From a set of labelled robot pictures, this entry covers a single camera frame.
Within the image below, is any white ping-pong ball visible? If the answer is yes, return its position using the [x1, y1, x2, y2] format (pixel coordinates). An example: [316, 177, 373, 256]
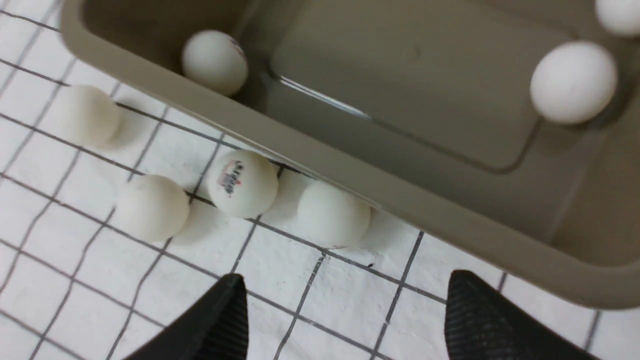
[297, 181, 371, 249]
[530, 41, 618, 125]
[594, 0, 640, 38]
[112, 174, 190, 243]
[49, 85, 121, 147]
[181, 30, 249, 97]
[206, 150, 279, 219]

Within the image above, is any white checkered table cloth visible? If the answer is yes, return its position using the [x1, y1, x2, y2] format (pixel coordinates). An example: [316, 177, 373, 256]
[1, 0, 639, 360]

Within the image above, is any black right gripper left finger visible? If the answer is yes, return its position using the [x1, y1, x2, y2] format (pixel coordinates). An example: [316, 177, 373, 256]
[127, 273, 249, 360]

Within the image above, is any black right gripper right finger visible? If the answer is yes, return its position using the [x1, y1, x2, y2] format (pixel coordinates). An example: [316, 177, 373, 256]
[444, 270, 595, 360]

